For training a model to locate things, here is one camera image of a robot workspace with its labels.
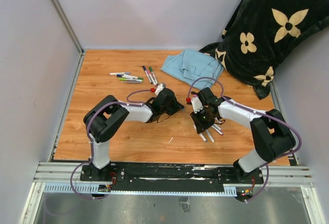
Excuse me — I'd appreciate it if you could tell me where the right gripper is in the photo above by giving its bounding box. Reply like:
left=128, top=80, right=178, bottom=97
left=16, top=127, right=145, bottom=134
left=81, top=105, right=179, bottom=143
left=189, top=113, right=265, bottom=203
left=190, top=107, right=216, bottom=134

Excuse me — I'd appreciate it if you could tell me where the light blue cap marker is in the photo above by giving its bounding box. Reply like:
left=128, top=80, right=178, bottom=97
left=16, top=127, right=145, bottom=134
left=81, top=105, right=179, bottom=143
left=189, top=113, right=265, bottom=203
left=193, top=124, right=208, bottom=142

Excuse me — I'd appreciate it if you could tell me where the white slim marker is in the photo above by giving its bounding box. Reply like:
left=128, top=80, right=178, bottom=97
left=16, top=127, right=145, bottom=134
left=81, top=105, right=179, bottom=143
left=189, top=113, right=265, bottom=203
left=205, top=130, right=215, bottom=143

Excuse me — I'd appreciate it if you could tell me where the pink marker pen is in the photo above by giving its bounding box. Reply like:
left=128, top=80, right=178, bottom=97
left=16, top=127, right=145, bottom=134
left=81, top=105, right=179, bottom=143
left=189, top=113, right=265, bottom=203
left=213, top=124, right=222, bottom=131

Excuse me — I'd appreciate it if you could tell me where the red pink cap marker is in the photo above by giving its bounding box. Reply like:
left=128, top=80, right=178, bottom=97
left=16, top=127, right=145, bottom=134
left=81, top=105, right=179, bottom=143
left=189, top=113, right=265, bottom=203
left=147, top=70, right=158, bottom=86

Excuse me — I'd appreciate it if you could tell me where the dark blue cap marker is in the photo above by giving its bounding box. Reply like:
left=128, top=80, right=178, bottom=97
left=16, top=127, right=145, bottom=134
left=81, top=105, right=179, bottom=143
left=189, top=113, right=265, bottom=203
left=142, top=66, right=153, bottom=84

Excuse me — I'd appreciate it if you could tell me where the magenta cap marker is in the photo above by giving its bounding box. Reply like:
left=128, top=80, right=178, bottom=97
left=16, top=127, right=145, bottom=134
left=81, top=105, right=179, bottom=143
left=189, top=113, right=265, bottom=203
left=212, top=126, right=223, bottom=136

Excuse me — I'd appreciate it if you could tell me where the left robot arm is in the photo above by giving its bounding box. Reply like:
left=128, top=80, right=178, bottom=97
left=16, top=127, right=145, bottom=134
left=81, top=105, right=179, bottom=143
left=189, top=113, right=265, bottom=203
left=83, top=87, right=185, bottom=181

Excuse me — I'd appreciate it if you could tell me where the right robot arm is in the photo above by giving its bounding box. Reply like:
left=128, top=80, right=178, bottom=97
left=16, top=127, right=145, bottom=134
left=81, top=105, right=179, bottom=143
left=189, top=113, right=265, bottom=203
left=186, top=88, right=296, bottom=183

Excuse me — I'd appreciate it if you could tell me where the light blue cloth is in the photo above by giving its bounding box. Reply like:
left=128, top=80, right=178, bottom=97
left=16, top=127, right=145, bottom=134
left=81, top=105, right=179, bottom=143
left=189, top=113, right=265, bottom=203
left=161, top=49, right=224, bottom=90

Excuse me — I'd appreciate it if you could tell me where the green cap marker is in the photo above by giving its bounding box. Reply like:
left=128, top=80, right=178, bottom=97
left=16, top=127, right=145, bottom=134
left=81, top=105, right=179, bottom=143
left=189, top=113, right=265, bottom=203
left=149, top=66, right=158, bottom=86

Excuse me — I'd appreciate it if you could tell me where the lavender marker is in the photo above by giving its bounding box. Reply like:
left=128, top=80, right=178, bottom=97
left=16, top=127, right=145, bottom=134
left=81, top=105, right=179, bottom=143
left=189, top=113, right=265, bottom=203
left=125, top=81, right=142, bottom=84

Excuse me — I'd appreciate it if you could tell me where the navy green marker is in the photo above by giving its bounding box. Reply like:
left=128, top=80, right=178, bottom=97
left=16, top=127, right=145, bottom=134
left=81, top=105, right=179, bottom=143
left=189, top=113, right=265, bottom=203
left=116, top=74, right=143, bottom=80

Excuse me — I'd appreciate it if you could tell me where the light green marker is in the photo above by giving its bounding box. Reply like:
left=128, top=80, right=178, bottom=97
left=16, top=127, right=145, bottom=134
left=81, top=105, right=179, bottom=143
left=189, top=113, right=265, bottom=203
left=119, top=78, right=143, bottom=82

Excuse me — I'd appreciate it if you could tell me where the black floral blanket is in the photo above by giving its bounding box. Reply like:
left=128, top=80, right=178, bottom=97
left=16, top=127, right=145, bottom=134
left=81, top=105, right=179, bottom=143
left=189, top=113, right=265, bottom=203
left=201, top=0, right=328, bottom=99

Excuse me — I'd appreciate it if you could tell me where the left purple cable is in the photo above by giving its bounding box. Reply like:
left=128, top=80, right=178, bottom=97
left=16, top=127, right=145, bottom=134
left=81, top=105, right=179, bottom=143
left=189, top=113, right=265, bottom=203
left=69, top=88, right=152, bottom=200

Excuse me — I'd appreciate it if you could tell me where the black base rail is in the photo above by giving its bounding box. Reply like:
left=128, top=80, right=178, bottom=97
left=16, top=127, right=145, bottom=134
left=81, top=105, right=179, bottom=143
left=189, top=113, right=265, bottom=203
left=80, top=162, right=264, bottom=193

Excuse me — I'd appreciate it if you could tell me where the aluminium corner post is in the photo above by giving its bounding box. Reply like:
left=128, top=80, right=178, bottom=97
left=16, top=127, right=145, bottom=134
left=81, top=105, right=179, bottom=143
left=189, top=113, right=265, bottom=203
left=37, top=0, right=85, bottom=55

